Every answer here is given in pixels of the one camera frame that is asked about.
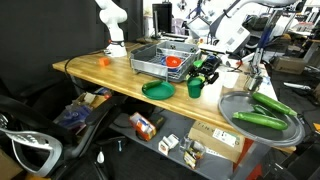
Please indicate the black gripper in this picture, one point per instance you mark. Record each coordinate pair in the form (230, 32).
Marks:
(207, 69)

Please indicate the green cup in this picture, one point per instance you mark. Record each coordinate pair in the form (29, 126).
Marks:
(194, 85)

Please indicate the white second robot arm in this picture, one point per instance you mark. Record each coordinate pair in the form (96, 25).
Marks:
(111, 15)

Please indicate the white active robot arm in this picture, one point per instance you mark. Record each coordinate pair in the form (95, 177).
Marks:
(230, 35)

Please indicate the bright green bowl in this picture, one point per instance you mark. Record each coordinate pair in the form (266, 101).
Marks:
(198, 63)

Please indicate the red bowl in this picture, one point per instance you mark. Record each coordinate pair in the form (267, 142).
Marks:
(173, 61)

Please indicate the blue bowl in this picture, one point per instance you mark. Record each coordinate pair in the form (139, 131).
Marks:
(169, 69)

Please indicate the stainless steel cup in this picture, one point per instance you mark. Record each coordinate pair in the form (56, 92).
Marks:
(253, 82)

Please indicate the white mug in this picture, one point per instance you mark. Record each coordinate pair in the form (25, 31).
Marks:
(229, 79)

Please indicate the grey dish rack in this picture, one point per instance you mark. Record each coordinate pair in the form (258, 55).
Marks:
(147, 59)

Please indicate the green plate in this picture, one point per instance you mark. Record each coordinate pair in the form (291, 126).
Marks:
(161, 92)

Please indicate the small cucumber on plate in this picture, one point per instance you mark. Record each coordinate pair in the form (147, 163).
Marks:
(151, 84)

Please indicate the small dark green pepper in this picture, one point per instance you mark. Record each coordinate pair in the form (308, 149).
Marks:
(262, 110)

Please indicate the round grey tray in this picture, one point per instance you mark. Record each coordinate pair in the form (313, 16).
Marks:
(242, 101)

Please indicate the cardboard box under table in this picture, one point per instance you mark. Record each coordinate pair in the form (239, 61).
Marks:
(225, 143)

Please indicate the black monitor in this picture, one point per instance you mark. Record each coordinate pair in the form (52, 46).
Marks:
(162, 18)

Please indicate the large green zucchini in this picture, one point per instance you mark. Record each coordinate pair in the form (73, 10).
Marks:
(260, 119)

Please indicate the orange snack package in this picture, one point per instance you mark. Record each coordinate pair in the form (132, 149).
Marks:
(143, 126)

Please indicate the orange block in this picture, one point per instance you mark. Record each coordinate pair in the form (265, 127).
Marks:
(104, 61)

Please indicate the black office chair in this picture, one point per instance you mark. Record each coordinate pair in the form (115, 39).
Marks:
(27, 127)

